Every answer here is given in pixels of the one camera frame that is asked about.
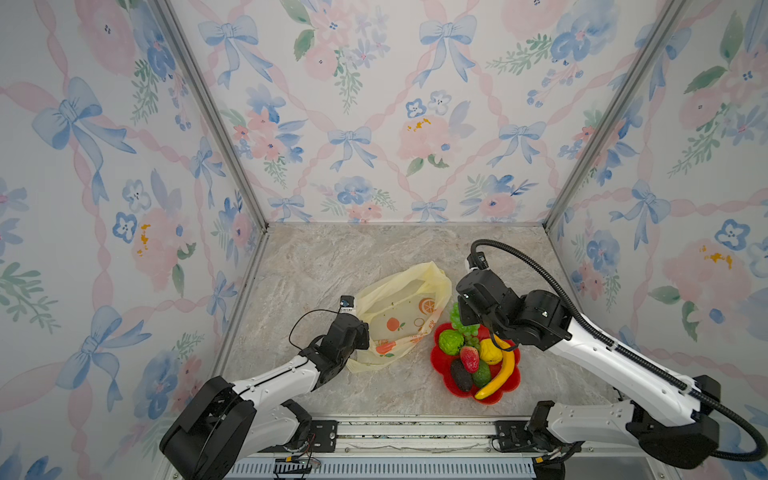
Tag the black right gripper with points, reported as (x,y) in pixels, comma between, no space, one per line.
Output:
(465,314)

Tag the green grape bunch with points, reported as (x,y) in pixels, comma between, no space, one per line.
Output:
(457,325)

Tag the yellow bell pepper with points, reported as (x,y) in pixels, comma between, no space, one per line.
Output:
(490,353)

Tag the green bell pepper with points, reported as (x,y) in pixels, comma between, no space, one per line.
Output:
(450,342)

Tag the red strawberry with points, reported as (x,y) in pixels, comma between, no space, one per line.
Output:
(470,359)

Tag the yellow banana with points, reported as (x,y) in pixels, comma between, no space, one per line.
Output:
(506,370)

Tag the green ribbed fruit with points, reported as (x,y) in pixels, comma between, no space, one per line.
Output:
(482,376)

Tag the red flower-shaped plate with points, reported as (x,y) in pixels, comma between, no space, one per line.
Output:
(441,363)

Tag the dark avocado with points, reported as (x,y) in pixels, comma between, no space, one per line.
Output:
(461,377)

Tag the yellow printed plastic bag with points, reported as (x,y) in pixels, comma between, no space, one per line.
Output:
(401,310)

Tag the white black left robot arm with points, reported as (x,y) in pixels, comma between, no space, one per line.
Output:
(227,421)

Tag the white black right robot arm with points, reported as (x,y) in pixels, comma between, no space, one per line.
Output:
(656,417)

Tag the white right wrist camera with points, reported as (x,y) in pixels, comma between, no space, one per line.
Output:
(477,261)

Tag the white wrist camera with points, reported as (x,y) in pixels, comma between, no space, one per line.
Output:
(347,305)
(477,261)

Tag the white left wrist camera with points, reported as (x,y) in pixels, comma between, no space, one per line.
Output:
(347,305)

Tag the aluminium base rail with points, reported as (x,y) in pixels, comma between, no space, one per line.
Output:
(412,447)

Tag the aluminium corner post right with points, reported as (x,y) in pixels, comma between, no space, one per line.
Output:
(669,17)

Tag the aluminium corner post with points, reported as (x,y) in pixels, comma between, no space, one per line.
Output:
(669,17)
(172,29)

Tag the aluminium corner post left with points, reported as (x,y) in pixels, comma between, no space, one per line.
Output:
(172,29)

